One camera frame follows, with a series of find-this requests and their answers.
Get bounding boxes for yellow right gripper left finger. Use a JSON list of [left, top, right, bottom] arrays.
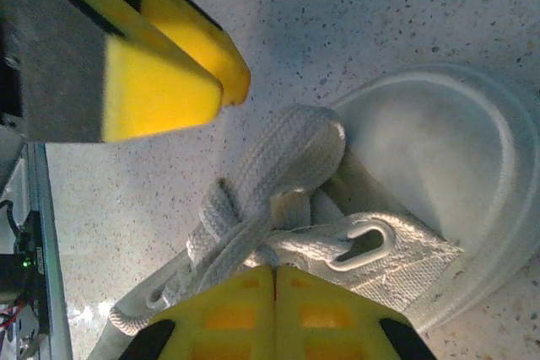
[[120, 265, 276, 360]]

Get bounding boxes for aluminium frame rail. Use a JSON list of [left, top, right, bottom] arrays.
[[24, 142, 73, 360]]

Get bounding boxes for white canvas shoe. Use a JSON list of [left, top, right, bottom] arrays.
[[86, 62, 540, 360]]

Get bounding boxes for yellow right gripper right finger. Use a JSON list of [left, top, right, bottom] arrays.
[[274, 265, 438, 360]]

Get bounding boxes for white shoelace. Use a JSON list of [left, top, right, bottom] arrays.
[[109, 103, 347, 334]]

